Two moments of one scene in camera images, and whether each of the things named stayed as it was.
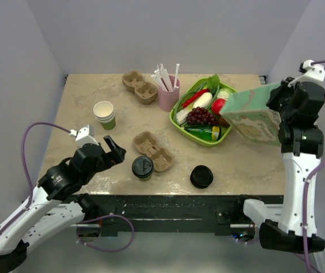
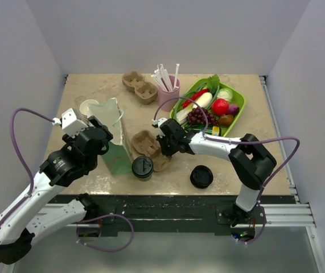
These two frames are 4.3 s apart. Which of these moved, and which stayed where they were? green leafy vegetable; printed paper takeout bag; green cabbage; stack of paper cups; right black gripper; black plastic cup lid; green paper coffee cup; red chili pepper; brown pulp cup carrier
Moved: right black gripper; stack of paper cups; printed paper takeout bag
Stayed: brown pulp cup carrier; green leafy vegetable; red chili pepper; black plastic cup lid; green cabbage; green paper coffee cup
